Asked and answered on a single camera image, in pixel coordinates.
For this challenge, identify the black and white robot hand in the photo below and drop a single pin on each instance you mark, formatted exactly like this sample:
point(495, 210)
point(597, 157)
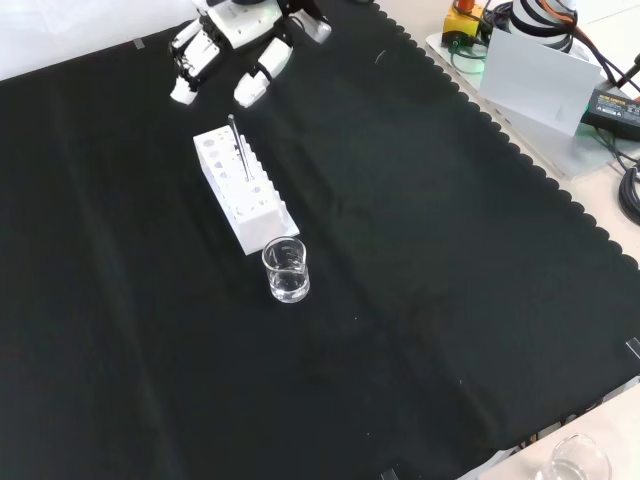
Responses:
point(240, 25)

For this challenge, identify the clear glass rod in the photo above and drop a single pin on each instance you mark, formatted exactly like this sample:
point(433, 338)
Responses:
point(239, 145)

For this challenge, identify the white test tube rack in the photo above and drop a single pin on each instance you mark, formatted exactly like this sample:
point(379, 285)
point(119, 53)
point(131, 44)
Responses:
point(255, 220)

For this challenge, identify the grey cloth clip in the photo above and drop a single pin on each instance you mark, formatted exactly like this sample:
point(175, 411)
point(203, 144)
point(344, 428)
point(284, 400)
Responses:
point(390, 475)
point(633, 348)
point(140, 43)

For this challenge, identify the yellow stop button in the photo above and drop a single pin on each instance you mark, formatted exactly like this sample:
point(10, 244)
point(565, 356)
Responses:
point(460, 22)

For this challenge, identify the small clear glass beaker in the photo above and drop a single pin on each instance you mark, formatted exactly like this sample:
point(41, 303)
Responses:
point(290, 290)

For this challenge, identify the black bench cloth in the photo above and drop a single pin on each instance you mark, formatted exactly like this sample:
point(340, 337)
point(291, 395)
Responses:
point(400, 250)

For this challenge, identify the pale board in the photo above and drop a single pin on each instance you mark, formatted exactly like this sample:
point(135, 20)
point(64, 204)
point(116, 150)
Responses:
point(535, 75)

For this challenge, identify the black power adapter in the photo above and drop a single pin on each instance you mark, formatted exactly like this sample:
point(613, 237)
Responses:
point(612, 107)

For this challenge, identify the clear glass vessel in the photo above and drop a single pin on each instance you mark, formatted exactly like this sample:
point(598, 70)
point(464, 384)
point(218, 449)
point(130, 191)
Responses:
point(575, 465)

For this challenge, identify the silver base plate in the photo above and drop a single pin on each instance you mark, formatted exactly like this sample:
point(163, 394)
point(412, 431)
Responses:
point(565, 150)

